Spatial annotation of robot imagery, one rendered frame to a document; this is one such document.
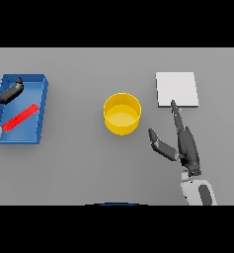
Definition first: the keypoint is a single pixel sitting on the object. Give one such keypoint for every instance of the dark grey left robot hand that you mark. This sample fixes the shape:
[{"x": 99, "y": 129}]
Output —
[{"x": 8, "y": 94}]

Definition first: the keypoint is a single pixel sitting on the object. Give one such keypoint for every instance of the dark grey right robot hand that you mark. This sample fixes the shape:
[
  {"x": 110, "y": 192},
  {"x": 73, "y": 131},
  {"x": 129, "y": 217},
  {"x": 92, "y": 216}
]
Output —
[{"x": 187, "y": 146}]

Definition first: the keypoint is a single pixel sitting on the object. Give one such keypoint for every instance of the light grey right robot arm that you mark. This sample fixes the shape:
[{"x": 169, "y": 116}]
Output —
[{"x": 197, "y": 191}]

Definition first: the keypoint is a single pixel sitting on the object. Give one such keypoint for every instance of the red beaker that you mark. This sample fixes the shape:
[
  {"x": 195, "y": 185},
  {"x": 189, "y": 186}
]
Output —
[{"x": 20, "y": 117}]

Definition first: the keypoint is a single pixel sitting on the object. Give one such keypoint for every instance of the pale square measuring scale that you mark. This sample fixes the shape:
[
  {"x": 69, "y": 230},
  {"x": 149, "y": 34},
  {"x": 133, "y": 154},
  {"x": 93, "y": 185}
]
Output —
[{"x": 177, "y": 89}]

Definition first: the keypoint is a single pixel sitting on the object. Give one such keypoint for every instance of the yellow bowl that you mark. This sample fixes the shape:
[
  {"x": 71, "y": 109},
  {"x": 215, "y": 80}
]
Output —
[{"x": 122, "y": 113}]

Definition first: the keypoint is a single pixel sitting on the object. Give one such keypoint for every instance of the blue tray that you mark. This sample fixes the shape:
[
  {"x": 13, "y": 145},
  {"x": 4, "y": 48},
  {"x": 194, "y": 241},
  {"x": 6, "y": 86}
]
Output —
[{"x": 23, "y": 108}]

